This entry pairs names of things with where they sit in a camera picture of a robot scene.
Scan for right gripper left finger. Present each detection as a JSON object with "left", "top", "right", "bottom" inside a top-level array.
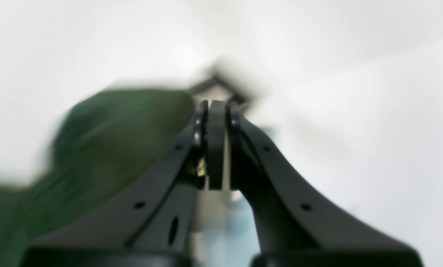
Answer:
[{"left": 22, "top": 101, "right": 226, "bottom": 267}]

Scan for dark green t-shirt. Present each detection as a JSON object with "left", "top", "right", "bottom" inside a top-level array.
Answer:
[{"left": 0, "top": 89, "right": 195, "bottom": 267}]

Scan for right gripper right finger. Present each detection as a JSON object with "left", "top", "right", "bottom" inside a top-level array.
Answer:
[{"left": 227, "top": 103, "right": 423, "bottom": 267}]

